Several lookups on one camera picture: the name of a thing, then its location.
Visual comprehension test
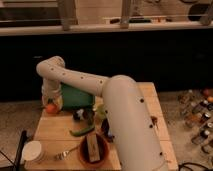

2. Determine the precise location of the silver fork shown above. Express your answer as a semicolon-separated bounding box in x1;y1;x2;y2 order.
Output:
54;146;78;160

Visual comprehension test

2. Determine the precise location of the wooden block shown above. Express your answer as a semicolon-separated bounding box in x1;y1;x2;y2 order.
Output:
86;134;100;162

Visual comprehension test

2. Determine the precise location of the spice bottle rack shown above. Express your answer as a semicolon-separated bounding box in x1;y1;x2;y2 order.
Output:
178;90;213;147

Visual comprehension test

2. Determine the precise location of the light green cup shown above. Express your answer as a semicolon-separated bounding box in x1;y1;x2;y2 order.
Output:
96;104;107;120

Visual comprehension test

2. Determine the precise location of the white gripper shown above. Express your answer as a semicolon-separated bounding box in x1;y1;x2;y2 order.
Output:
41;79;63;110

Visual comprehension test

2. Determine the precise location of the orange-red apple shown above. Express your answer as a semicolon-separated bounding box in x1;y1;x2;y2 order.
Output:
45;103;58;114

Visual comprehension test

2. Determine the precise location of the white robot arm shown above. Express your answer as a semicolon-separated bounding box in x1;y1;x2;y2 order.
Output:
36;56;169;171

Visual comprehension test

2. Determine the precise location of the black and white object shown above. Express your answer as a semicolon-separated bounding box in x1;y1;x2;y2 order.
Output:
73;109;84;121

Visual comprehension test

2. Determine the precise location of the terracotta bowl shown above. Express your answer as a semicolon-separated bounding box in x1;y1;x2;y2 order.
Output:
77;134;109;169

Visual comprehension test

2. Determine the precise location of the small metal cup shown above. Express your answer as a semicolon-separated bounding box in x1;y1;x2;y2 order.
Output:
83;110;94;125

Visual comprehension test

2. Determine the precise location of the green plastic tray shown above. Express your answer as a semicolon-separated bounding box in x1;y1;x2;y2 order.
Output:
61;84;95;110

